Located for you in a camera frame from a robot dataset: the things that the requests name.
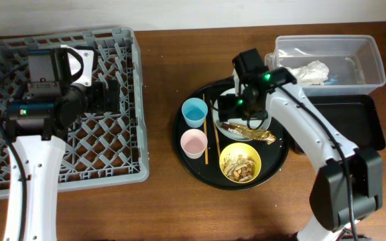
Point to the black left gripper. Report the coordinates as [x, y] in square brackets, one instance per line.
[101, 104]

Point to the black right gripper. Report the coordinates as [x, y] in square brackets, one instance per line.
[228, 108]

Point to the grey round plate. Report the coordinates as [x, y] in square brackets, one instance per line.
[253, 123]

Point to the brown Nescafe sachet wrapper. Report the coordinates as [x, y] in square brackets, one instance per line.
[246, 132]

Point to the wooden chopstick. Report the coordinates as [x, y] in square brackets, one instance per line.
[215, 129]
[205, 130]

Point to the light blue plastic cup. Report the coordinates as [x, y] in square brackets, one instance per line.
[194, 111]

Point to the yellow plastic bowl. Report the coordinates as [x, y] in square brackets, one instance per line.
[242, 149]

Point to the nut shells and rice waste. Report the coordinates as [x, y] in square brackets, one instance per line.
[238, 168]

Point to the pink plastic cup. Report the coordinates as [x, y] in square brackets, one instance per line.
[194, 143]

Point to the white tissue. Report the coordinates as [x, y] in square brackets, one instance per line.
[314, 73]

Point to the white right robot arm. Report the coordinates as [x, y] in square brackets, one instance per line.
[349, 181]

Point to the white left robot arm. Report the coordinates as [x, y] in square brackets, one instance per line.
[37, 132]

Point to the grey dishwasher rack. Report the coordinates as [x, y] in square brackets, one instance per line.
[102, 149]

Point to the round black tray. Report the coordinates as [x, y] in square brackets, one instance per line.
[272, 156]

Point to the black rectangular tray bin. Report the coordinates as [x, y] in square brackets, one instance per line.
[355, 116]

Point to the clear plastic bin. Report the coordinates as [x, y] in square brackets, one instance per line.
[354, 61]

